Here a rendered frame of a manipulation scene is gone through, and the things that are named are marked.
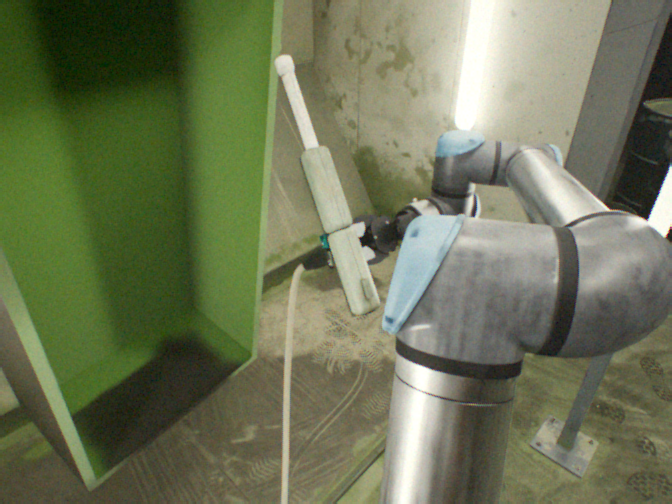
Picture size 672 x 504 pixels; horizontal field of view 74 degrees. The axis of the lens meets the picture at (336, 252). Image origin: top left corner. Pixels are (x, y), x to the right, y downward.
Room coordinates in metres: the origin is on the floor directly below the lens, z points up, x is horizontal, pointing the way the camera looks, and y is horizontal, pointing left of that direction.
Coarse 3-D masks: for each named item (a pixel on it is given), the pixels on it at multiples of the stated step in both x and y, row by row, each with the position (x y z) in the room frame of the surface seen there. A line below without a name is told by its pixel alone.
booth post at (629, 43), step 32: (640, 0) 1.96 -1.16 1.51; (608, 32) 2.01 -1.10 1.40; (640, 32) 1.93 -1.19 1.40; (608, 64) 1.99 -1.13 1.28; (640, 64) 1.91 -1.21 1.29; (608, 96) 1.96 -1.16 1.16; (640, 96) 2.02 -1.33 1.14; (576, 128) 2.02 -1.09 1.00; (608, 128) 1.94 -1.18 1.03; (576, 160) 2.00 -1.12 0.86; (608, 160) 1.91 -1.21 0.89
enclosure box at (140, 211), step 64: (0, 0) 0.92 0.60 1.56; (64, 0) 1.01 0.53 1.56; (128, 0) 1.12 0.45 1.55; (192, 0) 1.16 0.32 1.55; (256, 0) 1.03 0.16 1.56; (0, 64) 0.91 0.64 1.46; (64, 64) 1.00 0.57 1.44; (128, 64) 1.12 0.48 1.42; (192, 64) 1.18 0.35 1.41; (256, 64) 1.04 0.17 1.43; (0, 128) 0.90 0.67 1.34; (64, 128) 1.00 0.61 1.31; (128, 128) 1.12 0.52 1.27; (192, 128) 1.21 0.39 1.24; (256, 128) 1.05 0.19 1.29; (0, 192) 0.88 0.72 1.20; (64, 192) 0.99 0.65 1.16; (128, 192) 1.12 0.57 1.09; (192, 192) 1.25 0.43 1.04; (256, 192) 1.07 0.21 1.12; (0, 256) 0.57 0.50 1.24; (64, 256) 0.98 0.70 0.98; (128, 256) 1.13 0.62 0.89; (192, 256) 1.29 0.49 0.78; (256, 256) 1.09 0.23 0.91; (0, 320) 0.63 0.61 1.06; (64, 320) 0.97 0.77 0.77; (128, 320) 1.13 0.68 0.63; (192, 320) 1.26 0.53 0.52; (256, 320) 1.09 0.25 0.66; (64, 384) 0.95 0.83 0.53; (128, 384) 0.98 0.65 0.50; (192, 384) 1.00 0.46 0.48; (64, 448) 0.66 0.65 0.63; (128, 448) 0.78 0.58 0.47
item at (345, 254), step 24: (288, 72) 0.86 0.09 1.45; (288, 96) 0.84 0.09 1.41; (312, 144) 0.78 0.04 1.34; (312, 168) 0.75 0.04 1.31; (312, 192) 0.74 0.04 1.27; (336, 192) 0.73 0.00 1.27; (336, 216) 0.70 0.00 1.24; (336, 240) 0.68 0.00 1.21; (312, 264) 0.77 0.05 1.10; (336, 264) 0.67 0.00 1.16; (360, 264) 0.66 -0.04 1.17; (360, 288) 0.63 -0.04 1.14; (360, 312) 0.61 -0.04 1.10
